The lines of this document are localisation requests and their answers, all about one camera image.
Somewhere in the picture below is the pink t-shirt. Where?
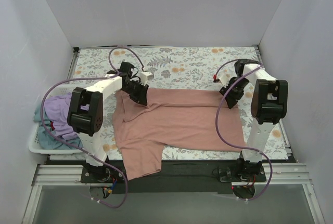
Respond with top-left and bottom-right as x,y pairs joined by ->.
112,88 -> 245,180

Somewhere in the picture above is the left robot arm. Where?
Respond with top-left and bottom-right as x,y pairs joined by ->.
67,62 -> 154,182

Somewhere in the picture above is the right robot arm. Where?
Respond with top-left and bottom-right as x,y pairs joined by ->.
213,59 -> 288,183

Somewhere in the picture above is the floral tablecloth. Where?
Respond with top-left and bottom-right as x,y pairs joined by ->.
49,46 -> 289,160

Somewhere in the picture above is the lavender t-shirt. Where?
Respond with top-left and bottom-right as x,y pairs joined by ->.
44,93 -> 78,140

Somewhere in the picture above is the teal blue t-shirt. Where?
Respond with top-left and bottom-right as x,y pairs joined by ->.
33,106 -> 83,150

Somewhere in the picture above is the white plastic laundry basket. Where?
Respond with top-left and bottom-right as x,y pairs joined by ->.
28,84 -> 81,155

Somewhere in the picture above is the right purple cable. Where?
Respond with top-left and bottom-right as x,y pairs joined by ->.
213,59 -> 273,202

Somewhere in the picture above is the purple cable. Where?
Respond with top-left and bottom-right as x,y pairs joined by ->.
213,59 -> 273,202
41,47 -> 130,208

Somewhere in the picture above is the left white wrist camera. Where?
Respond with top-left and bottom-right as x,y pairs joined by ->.
139,71 -> 154,83

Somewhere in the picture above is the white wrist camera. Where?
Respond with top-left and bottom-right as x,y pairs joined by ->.
213,74 -> 229,87
139,71 -> 154,83

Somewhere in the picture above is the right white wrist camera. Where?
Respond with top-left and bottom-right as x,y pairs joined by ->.
213,74 -> 229,87

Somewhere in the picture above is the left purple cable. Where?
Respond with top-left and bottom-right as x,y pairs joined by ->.
41,47 -> 130,208

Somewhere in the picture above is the aluminium table edge rail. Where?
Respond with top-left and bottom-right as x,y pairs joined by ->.
67,47 -> 80,80

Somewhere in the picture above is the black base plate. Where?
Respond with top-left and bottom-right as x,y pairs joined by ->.
80,159 -> 267,195

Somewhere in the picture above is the aluminium front frame rail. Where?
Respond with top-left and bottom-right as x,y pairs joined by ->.
23,161 -> 325,223

